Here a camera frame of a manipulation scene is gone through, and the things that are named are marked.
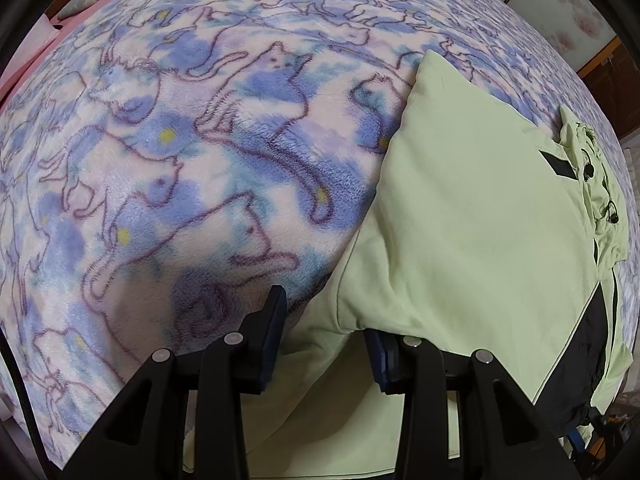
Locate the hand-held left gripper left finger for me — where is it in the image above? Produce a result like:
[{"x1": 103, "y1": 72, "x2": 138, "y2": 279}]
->
[{"x1": 62, "y1": 285, "x2": 288, "y2": 480}]

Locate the black cable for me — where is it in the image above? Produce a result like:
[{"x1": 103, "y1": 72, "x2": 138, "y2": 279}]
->
[{"x1": 0, "y1": 330, "x2": 51, "y2": 476}]

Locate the light green black jacket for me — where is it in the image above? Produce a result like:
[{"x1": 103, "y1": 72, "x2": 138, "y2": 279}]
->
[{"x1": 182, "y1": 51, "x2": 633, "y2": 476}]

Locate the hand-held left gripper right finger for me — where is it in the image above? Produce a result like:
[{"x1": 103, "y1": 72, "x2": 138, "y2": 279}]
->
[{"x1": 364, "y1": 329, "x2": 581, "y2": 480}]

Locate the blue cat print fleece blanket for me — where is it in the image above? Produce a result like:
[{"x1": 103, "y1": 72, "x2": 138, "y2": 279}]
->
[{"x1": 0, "y1": 0, "x2": 640, "y2": 471}]

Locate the brown wooden door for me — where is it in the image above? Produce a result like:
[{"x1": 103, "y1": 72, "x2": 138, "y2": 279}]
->
[{"x1": 579, "y1": 39, "x2": 640, "y2": 137}]

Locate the floral sliding door panel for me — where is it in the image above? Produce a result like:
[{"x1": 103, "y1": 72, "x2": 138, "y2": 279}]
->
[{"x1": 442, "y1": 0, "x2": 620, "y2": 72}]

